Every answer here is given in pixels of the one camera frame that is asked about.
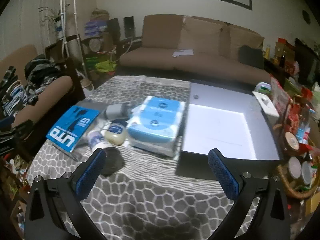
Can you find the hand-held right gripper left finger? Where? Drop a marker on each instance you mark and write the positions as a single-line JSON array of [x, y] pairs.
[[90, 176]]

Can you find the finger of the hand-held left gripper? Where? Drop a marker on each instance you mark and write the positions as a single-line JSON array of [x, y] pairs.
[[21, 128]]

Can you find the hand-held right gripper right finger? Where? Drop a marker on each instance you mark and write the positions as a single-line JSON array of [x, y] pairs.
[[222, 177]]

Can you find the white cup with black lid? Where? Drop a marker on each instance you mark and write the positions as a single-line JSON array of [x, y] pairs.
[[112, 163]]

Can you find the grey cardboard box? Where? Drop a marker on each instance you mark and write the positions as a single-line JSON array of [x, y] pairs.
[[225, 130]]

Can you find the blue white tissue pack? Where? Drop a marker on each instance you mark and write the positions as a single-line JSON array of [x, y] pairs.
[[155, 122]]

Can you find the white round container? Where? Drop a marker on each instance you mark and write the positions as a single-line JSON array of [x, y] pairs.
[[262, 87]]

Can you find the brown armchair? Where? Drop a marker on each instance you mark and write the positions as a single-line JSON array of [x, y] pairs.
[[50, 92]]

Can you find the blue book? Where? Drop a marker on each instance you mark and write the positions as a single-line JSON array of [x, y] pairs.
[[70, 125]]

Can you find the petroleum jelly jar blue lid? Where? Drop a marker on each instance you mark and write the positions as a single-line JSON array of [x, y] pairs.
[[115, 133]]

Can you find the pile of dark clothes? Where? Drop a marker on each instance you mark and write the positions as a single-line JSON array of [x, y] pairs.
[[37, 72]]

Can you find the grey patterned tablecloth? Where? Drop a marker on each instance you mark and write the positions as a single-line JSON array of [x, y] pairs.
[[150, 205]]

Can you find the grey rolled pouch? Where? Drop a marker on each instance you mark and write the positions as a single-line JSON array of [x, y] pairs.
[[115, 111]]

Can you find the wicker basket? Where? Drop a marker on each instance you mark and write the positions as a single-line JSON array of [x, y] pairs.
[[292, 192]]

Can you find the jar with tan lid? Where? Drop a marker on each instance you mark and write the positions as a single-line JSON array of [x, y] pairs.
[[292, 141]]

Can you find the white plastic holder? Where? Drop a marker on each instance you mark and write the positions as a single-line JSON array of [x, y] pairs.
[[267, 105]]

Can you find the red snack packet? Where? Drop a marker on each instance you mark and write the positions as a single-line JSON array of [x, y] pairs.
[[280, 97]]

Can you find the green plastic bag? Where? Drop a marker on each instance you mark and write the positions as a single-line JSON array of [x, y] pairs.
[[105, 66]]

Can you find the white floor stand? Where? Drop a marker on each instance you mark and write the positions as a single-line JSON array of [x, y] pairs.
[[65, 17]]

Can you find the dark grey cushion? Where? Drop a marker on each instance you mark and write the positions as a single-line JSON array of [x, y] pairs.
[[251, 56]]

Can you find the stack of folded bags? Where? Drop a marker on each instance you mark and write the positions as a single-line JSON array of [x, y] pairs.
[[96, 26]]

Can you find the white papers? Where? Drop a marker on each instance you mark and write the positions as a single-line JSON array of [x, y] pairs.
[[183, 52]]

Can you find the brown sofa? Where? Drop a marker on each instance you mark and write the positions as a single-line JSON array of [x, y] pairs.
[[150, 57]]

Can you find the cluttered shelf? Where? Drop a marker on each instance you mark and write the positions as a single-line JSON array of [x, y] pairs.
[[292, 57]]

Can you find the round wall fixture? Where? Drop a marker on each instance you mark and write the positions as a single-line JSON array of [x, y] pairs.
[[306, 16]]

